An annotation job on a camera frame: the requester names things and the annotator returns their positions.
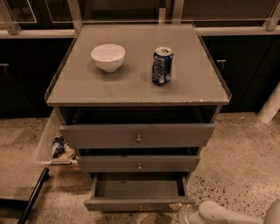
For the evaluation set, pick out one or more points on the blue soda can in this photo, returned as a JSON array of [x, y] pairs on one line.
[[162, 65]]

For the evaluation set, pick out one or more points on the grey middle drawer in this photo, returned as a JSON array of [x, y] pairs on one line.
[[138, 160]]

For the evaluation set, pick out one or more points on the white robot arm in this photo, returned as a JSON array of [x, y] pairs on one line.
[[209, 212]]

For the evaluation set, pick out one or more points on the grey bottom drawer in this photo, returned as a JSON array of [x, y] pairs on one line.
[[137, 192]]

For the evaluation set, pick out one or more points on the white cylindrical post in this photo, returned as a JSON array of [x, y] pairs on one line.
[[271, 106]]

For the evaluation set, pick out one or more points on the white ceramic bowl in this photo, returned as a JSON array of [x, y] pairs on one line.
[[108, 57]]

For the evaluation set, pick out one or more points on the clear plastic bin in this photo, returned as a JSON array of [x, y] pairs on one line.
[[64, 163]]

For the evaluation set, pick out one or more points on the blue white snack bag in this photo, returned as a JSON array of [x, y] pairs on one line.
[[58, 146]]

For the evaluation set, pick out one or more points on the black pole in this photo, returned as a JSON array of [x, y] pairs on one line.
[[44, 176]]

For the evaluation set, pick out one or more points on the grey drawer cabinet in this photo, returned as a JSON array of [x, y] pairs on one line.
[[85, 94]]

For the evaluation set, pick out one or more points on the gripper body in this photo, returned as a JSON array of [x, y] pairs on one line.
[[189, 213]]

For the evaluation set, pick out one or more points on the grey drawer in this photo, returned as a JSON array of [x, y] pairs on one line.
[[138, 160], [137, 192], [86, 136]]

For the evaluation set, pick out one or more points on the dark cabinet handle right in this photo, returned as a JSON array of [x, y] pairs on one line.
[[221, 60]]

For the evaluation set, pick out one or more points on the grey top drawer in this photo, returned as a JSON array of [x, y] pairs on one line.
[[86, 136]]

